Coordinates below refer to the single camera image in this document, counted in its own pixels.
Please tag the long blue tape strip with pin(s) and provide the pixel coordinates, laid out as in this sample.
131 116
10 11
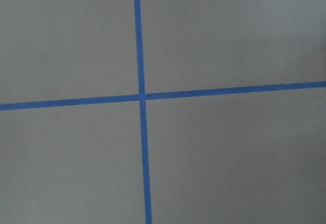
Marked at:
143 112

